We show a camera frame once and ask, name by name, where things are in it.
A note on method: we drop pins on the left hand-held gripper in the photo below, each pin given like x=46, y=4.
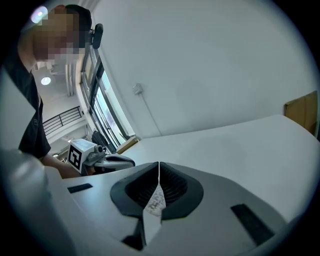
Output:
x=80, y=152

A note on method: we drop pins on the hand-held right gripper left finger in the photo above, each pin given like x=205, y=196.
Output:
x=95, y=212

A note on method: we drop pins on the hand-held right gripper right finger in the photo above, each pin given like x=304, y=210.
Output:
x=215, y=212

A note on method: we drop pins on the person's left forearm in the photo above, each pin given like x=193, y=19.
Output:
x=58, y=166

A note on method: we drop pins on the black metal railing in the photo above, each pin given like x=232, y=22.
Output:
x=61, y=120

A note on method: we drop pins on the person's black shirt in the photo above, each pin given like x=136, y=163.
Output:
x=32, y=125

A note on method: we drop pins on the round ceiling light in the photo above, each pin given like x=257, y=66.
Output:
x=39, y=13
x=45, y=80

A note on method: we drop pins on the person's head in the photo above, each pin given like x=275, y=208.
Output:
x=50, y=37

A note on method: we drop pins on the window frame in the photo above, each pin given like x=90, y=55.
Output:
x=100, y=100

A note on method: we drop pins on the black head camera mount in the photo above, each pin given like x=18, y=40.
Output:
x=97, y=36

